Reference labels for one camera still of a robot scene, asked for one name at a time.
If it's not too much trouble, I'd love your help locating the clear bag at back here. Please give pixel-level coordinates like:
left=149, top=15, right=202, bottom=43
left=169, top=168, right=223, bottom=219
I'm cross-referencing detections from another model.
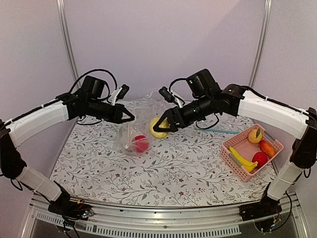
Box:
left=138, top=90, right=176, bottom=117

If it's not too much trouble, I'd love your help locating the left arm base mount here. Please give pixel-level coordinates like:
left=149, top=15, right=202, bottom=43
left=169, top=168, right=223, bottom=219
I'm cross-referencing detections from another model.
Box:
left=48, top=191, right=94, bottom=221

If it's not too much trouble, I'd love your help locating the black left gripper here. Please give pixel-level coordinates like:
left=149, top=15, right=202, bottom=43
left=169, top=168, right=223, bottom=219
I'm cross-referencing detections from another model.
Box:
left=87, top=98, right=135, bottom=124

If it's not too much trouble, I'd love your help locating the crumpled clear bag right back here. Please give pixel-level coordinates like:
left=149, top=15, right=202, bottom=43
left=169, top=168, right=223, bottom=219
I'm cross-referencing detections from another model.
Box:
left=217, top=114, right=252, bottom=131

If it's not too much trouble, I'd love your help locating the orange toy fruit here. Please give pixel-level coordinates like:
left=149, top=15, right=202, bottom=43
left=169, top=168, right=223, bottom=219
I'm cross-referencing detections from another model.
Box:
left=260, top=140, right=275, bottom=158

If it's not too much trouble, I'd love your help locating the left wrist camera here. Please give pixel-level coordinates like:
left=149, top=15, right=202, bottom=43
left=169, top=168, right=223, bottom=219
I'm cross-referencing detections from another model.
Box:
left=107, top=84, right=130, bottom=106

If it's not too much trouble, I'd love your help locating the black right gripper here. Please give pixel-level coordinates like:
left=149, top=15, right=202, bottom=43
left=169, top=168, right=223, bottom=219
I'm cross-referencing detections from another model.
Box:
left=153, top=94, right=213, bottom=132

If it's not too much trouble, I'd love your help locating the right aluminium post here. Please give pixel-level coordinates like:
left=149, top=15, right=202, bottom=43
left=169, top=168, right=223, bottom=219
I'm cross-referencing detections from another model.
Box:
left=248, top=0, right=273, bottom=88

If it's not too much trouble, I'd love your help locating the yellow toy banana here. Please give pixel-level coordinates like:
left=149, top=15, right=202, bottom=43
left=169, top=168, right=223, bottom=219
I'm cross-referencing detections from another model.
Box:
left=228, top=147, right=258, bottom=173

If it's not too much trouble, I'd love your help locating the aluminium post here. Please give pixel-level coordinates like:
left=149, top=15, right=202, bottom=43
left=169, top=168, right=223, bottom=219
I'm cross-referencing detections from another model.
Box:
left=56, top=0, right=78, bottom=81
left=248, top=0, right=273, bottom=88

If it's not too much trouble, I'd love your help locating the floral tablecloth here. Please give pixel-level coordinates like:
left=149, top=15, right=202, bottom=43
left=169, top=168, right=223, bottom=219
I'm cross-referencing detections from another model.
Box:
left=51, top=116, right=276, bottom=207

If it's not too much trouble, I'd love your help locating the white toy cauliflower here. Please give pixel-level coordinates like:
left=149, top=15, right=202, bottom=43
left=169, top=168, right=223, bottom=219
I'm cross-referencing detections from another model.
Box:
left=119, top=127, right=138, bottom=152

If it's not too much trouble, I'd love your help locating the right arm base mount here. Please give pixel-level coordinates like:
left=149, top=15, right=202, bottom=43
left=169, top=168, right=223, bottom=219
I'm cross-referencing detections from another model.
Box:
left=239, top=190, right=282, bottom=233

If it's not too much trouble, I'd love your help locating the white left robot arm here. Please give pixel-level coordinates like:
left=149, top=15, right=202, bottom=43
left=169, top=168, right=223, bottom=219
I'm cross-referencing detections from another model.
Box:
left=0, top=76, right=135, bottom=215

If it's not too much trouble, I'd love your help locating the aluminium front rail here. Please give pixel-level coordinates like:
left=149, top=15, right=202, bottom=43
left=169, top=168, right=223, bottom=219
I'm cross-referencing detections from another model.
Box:
left=20, top=193, right=310, bottom=238

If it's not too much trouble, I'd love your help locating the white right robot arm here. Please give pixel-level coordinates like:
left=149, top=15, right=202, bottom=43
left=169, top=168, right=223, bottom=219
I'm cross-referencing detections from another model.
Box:
left=152, top=69, right=317, bottom=216

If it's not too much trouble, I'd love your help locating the red toy apple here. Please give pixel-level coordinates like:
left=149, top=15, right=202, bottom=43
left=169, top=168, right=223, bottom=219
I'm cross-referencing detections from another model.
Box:
left=252, top=152, right=268, bottom=169

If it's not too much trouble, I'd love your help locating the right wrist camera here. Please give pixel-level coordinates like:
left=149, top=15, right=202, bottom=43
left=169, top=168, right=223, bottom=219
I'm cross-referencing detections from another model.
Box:
left=158, top=86, right=185, bottom=108

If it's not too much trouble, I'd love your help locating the clear zip top bag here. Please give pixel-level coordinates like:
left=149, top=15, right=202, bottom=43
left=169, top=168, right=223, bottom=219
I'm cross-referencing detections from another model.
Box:
left=112, top=106, right=155, bottom=156

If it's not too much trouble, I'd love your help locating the left aluminium post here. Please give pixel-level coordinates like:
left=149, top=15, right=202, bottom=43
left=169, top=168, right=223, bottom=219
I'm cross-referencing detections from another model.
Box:
left=56, top=0, right=78, bottom=81

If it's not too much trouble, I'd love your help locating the yellow toy pear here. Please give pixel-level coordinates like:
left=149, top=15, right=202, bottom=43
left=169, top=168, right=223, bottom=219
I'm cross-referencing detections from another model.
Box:
left=248, top=128, right=263, bottom=144

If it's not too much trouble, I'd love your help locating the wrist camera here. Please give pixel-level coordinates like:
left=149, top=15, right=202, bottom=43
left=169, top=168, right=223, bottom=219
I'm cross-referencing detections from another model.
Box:
left=158, top=86, right=185, bottom=108
left=107, top=84, right=130, bottom=106

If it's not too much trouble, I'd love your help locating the yellow toy lemon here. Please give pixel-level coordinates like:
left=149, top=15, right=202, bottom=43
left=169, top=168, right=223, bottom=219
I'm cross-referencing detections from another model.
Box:
left=149, top=117, right=170, bottom=139

